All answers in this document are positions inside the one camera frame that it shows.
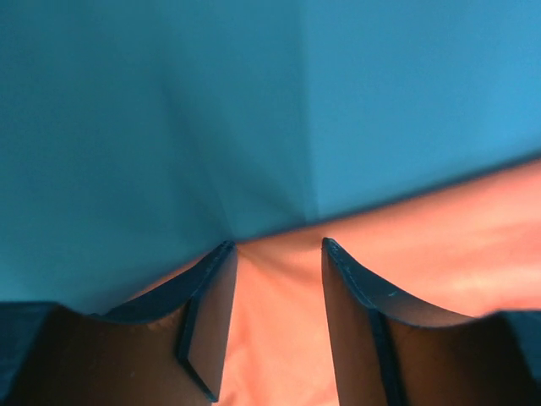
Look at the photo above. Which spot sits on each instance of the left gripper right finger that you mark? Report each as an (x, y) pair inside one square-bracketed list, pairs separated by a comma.
[(392, 348)]

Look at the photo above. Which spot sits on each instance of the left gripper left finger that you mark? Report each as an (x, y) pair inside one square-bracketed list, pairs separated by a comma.
[(165, 347)]

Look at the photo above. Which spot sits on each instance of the orange t shirt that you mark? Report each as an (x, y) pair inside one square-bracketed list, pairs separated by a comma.
[(473, 247)]

